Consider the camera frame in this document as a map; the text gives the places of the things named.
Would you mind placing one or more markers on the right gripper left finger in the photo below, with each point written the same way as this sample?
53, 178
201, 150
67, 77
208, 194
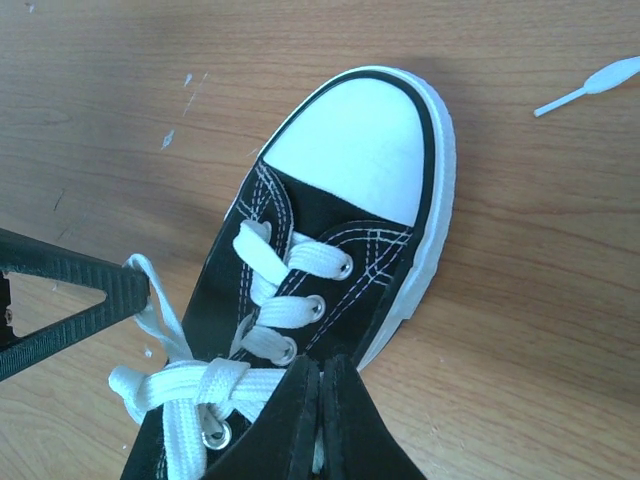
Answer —
280, 444

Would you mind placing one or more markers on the black canvas sneaker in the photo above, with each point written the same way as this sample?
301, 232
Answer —
366, 163

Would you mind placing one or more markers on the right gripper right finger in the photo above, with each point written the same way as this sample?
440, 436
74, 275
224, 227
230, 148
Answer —
356, 443

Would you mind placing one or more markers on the white lace of sneaker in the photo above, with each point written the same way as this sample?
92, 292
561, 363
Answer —
197, 396
605, 79

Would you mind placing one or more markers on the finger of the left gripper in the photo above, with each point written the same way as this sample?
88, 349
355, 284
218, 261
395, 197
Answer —
126, 293

